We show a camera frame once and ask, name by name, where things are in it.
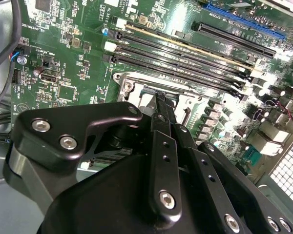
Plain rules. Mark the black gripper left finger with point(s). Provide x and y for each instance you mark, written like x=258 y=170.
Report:
x=51 y=131

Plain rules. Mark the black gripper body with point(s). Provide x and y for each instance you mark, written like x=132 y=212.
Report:
x=107 y=202

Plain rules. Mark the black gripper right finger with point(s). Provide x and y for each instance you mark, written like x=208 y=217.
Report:
x=205 y=175

